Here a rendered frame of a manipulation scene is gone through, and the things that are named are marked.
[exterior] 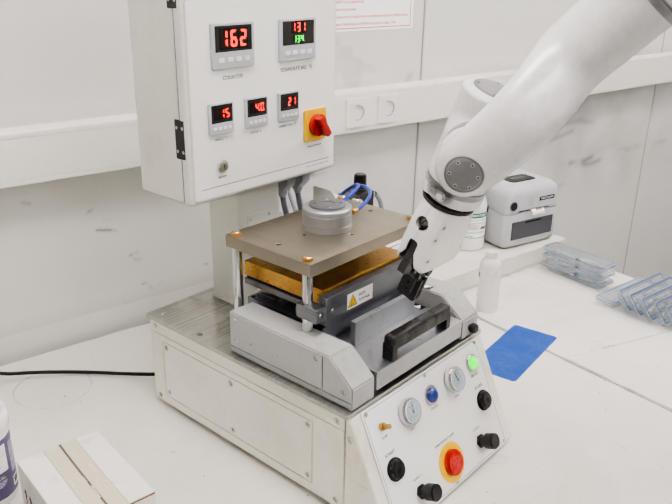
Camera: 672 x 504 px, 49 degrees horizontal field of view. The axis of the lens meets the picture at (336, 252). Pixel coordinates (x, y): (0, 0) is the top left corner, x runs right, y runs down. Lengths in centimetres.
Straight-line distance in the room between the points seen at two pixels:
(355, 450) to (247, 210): 45
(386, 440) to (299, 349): 18
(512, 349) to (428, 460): 52
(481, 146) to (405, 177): 120
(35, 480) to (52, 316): 57
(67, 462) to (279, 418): 31
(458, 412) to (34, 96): 95
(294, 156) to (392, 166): 76
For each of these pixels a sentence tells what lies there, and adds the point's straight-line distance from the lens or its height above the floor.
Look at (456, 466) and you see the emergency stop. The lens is 119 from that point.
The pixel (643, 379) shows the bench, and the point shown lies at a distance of 159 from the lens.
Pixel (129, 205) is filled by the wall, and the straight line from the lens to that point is 161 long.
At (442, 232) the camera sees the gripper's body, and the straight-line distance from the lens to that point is 100.
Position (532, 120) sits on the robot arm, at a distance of 86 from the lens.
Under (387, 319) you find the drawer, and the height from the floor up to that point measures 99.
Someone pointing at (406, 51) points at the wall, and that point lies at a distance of 197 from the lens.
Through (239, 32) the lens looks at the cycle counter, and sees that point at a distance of 115.
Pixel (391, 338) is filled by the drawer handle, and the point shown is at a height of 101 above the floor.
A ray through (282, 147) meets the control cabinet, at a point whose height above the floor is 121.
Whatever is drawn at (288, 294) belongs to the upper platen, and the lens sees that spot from 113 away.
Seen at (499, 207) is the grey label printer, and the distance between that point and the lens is 198.
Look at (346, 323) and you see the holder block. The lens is 115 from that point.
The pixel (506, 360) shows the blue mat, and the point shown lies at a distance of 156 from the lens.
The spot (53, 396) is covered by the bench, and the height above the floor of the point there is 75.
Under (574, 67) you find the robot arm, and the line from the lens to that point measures 90.
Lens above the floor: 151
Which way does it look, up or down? 22 degrees down
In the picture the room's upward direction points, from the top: 1 degrees clockwise
